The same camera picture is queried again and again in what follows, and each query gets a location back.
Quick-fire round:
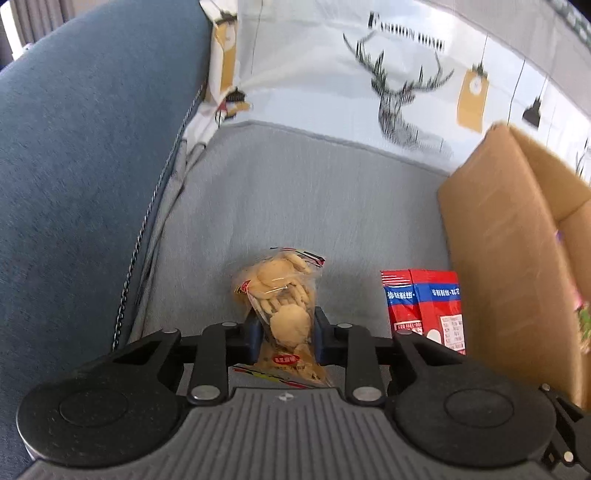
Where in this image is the red wafer packet with window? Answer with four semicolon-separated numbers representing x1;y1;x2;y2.
381;269;466;354

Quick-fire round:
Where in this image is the purple Alpenliebe candy bar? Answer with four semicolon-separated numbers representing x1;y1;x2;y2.
574;294;591;348

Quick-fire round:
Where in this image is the clear bag of biscuits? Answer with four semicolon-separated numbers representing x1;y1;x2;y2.
233;247;332;388

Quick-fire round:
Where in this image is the brown cardboard box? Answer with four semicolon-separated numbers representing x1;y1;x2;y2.
438;123;590;408

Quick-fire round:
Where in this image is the blue sofa armrest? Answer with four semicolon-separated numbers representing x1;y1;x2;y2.
1;1;211;479

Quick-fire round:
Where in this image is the deer print sofa cover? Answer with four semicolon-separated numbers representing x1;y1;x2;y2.
121;1;590;342

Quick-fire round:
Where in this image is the grey curtain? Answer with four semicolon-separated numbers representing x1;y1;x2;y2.
1;0;75;69

